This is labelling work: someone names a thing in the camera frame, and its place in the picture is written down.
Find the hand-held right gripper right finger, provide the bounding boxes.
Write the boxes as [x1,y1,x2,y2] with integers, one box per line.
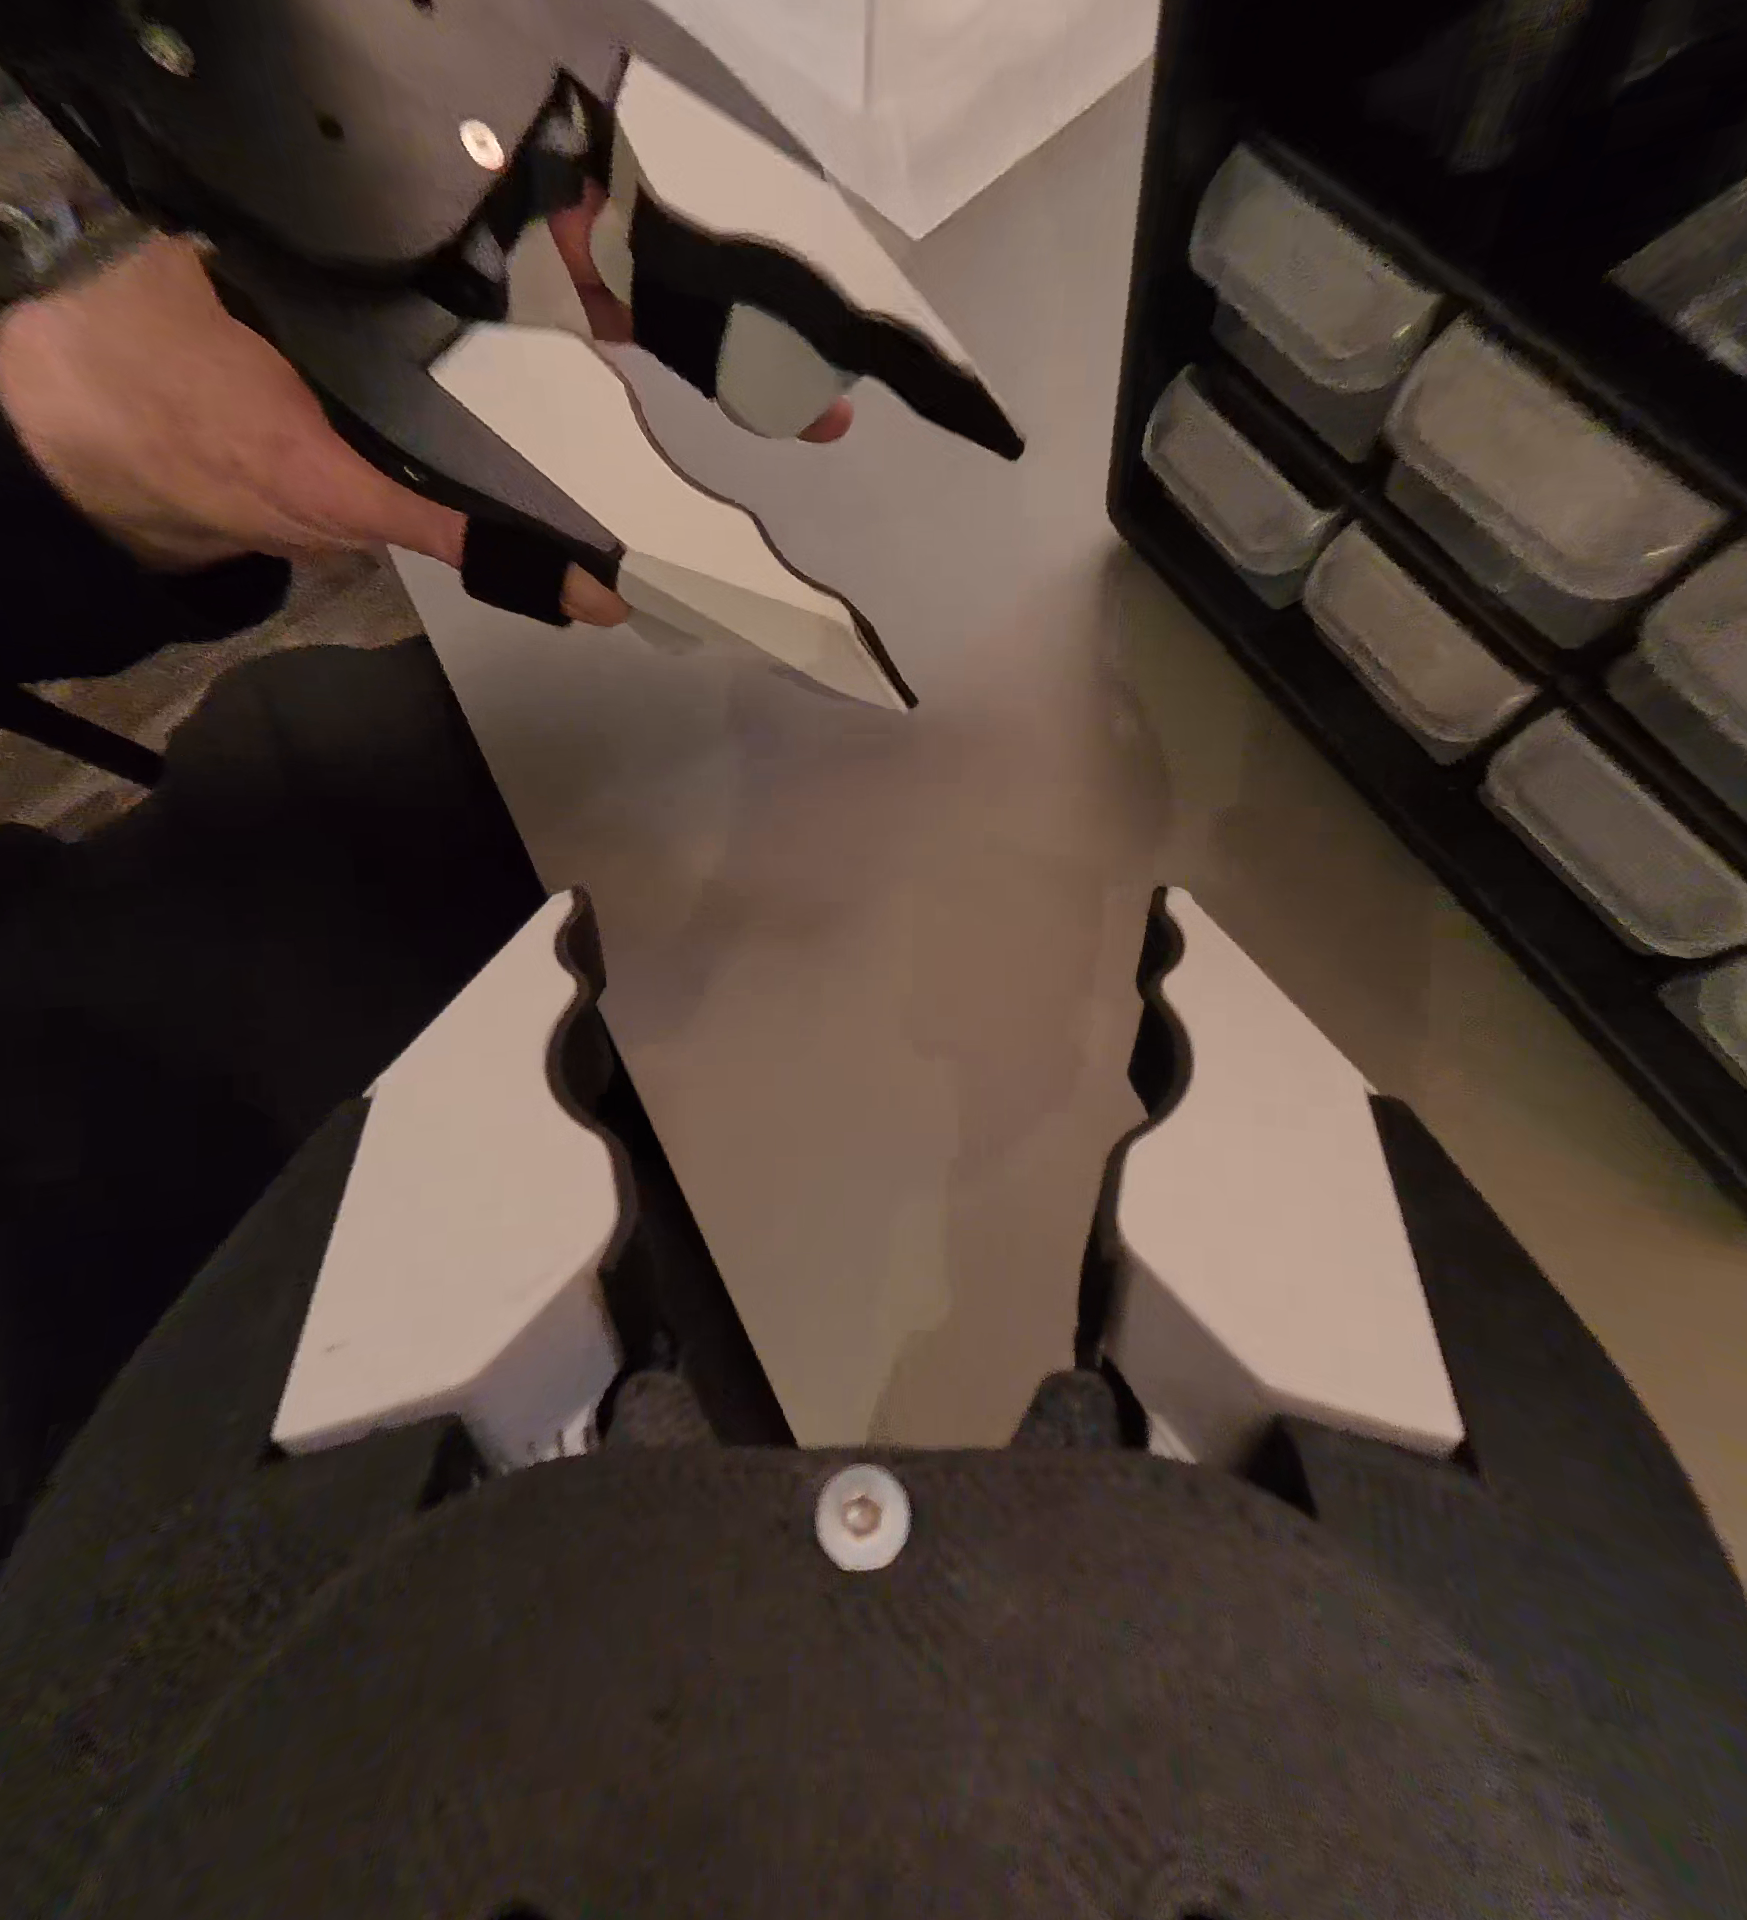
[1083,886,1463,1464]

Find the person's left hand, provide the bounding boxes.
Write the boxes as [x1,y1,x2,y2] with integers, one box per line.
[0,188,860,631]

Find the rows of clear cabinet drawers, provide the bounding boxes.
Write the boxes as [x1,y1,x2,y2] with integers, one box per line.
[1144,135,1747,1163]

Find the black drawer cabinet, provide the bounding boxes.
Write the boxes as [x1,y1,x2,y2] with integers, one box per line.
[1106,0,1747,1285]

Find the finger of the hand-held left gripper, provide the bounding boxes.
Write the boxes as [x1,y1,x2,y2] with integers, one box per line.
[609,62,1028,463]
[426,320,920,713]

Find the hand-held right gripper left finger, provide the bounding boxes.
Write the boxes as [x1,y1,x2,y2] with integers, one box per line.
[273,886,638,1470]

